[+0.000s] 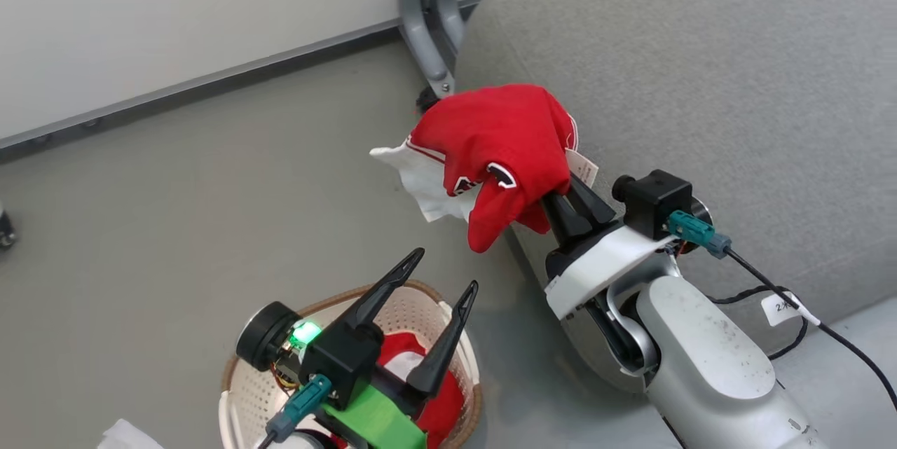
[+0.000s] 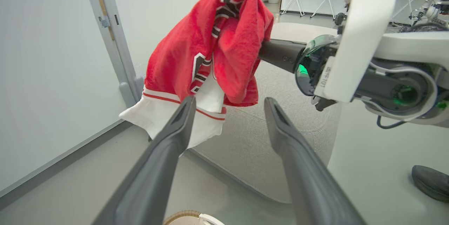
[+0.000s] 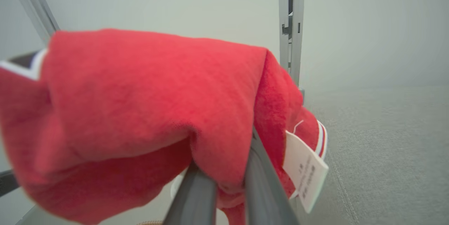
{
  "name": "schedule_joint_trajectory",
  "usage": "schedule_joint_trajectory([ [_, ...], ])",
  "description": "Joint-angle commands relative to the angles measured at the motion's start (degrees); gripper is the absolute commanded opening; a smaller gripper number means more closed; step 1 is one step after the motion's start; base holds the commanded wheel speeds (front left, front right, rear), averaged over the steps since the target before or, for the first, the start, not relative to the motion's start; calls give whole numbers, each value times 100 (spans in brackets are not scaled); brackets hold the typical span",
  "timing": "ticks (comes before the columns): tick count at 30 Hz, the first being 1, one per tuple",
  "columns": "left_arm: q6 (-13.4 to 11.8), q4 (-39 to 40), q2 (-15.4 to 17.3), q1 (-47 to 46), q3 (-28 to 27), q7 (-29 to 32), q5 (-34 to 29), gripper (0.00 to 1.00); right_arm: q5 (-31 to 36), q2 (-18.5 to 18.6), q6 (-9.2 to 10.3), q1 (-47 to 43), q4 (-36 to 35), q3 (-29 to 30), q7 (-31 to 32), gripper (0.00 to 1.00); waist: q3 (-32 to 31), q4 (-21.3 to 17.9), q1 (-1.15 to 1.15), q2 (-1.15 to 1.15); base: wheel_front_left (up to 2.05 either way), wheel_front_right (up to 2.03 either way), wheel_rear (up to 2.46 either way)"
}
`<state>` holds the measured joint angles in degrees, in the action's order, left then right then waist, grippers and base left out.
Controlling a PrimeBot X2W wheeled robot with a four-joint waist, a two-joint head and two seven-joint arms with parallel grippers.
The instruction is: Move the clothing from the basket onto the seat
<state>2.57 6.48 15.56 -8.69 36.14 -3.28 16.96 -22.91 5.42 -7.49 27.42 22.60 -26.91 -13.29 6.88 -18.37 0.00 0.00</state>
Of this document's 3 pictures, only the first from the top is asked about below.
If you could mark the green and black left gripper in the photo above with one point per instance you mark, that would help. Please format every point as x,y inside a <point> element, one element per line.
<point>350,365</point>

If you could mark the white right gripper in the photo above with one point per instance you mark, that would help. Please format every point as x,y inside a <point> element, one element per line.
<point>603,260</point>

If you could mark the red garment with white trim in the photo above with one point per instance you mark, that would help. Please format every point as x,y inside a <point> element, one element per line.
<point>441,410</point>

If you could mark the red and white jersey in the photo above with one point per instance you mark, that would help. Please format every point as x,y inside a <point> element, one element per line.
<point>504,134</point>

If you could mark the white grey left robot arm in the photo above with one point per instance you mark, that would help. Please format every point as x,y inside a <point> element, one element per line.
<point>305,439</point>

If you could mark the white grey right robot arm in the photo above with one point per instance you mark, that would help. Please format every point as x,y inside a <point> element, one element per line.
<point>708,358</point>

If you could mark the cream perforated laundry basket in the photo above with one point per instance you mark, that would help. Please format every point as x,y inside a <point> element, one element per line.
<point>413,309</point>

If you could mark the grey fabric sofa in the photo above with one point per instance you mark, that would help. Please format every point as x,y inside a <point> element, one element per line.
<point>701,71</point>

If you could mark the black caster wheel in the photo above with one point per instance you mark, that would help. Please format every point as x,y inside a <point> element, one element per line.
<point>5,228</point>
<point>427,99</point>

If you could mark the straight grey partition foot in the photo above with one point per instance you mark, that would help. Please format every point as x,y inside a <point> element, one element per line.
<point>427,15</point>

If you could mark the white crumpled cloth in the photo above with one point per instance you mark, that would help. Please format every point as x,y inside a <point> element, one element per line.
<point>129,436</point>

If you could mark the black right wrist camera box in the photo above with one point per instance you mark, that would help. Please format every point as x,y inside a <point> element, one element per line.
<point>655,200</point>

